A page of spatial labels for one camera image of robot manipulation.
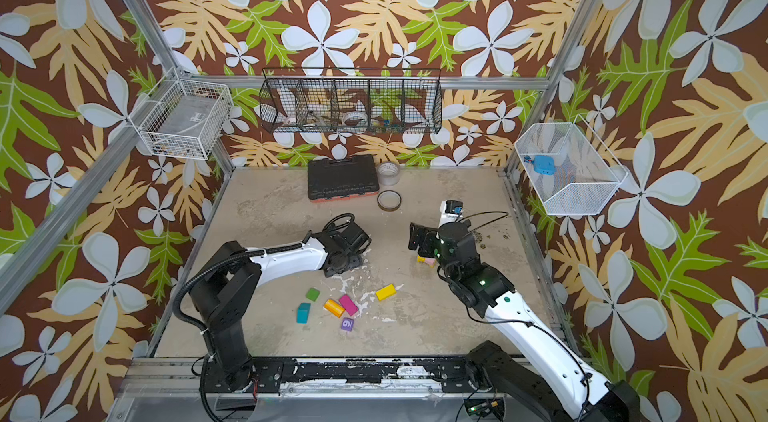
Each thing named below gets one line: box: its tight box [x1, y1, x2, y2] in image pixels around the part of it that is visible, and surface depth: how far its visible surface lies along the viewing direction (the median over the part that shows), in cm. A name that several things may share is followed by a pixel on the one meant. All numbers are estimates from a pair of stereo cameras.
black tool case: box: [307, 154, 379, 202], surface depth 111 cm
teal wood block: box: [296, 302, 311, 324], surface depth 86 cm
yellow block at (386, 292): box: [376, 284, 397, 301], surface depth 90 cm
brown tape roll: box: [377, 190, 402, 212], surface depth 113 cm
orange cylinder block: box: [323, 298, 345, 318], surface depth 86 cm
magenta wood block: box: [339, 294, 359, 317], surface depth 88 cm
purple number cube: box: [340, 317, 355, 331], surface depth 84 cm
